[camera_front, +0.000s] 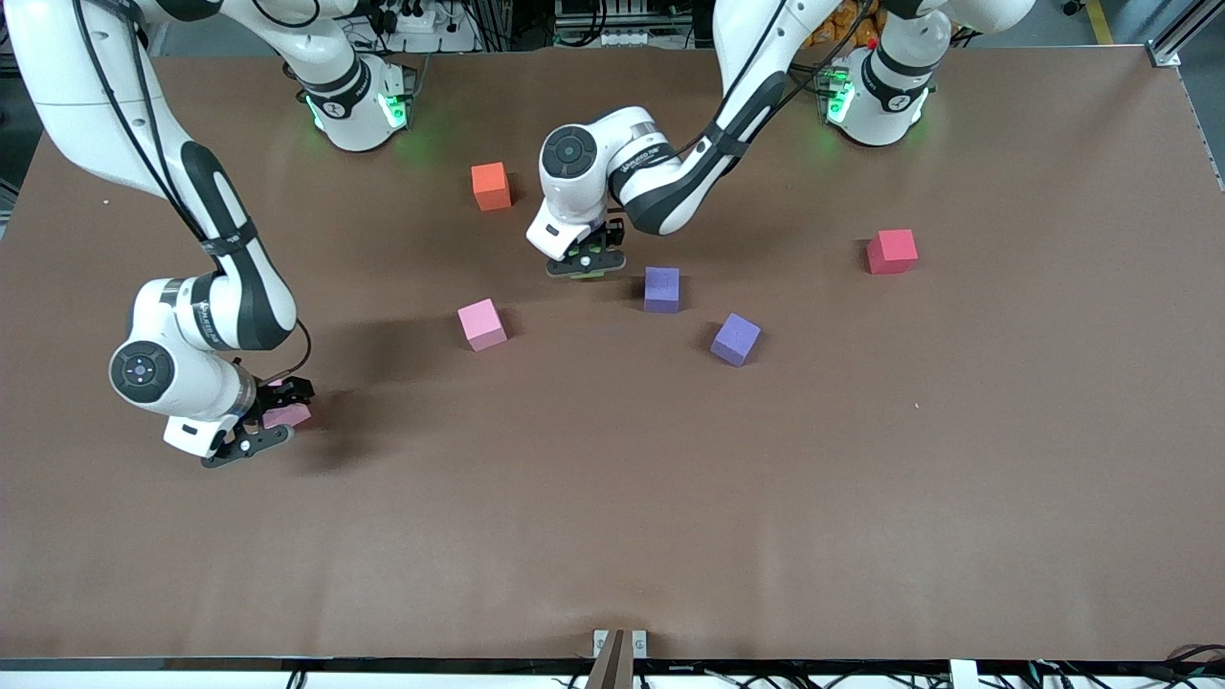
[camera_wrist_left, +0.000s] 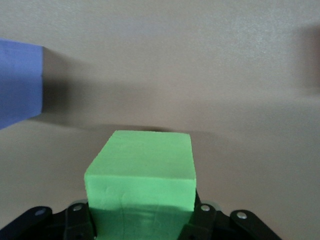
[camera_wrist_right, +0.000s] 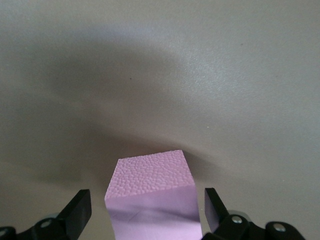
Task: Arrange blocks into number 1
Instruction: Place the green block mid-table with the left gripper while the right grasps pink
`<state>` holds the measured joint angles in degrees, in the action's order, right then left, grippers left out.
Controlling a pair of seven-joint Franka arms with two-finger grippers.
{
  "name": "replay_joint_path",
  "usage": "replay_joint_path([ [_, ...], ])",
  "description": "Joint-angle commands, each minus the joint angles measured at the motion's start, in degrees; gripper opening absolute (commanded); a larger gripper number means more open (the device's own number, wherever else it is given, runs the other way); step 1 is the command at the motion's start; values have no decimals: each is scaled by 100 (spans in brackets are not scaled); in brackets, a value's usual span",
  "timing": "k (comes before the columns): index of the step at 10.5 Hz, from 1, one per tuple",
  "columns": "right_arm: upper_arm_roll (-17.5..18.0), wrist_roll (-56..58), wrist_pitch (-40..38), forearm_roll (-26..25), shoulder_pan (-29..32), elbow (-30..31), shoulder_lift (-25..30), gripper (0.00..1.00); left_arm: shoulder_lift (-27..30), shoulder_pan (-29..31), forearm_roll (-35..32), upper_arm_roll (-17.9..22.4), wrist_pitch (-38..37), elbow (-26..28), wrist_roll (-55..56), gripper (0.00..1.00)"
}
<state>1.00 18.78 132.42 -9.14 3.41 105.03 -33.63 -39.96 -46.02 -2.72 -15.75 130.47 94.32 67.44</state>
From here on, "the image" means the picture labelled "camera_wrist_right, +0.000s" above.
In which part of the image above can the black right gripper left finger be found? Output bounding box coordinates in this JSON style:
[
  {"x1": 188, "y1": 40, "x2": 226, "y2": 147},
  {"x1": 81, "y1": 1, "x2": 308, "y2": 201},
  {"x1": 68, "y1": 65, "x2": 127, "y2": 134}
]
[{"x1": 0, "y1": 189, "x2": 93, "y2": 240}]

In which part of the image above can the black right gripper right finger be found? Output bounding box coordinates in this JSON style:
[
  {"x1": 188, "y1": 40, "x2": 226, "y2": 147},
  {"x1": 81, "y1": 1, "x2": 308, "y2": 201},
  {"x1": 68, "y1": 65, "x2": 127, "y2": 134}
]
[{"x1": 203, "y1": 187, "x2": 308, "y2": 240}]

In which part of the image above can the pink foam block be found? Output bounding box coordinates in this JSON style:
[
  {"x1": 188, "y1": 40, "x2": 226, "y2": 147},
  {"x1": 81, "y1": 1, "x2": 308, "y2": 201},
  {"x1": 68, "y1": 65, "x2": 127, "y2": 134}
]
[{"x1": 104, "y1": 149, "x2": 203, "y2": 240}]

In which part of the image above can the large table cover sheet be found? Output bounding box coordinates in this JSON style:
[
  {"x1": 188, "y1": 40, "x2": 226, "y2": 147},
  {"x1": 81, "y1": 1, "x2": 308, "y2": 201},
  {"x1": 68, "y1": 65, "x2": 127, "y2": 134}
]
[{"x1": 0, "y1": 0, "x2": 320, "y2": 240}]

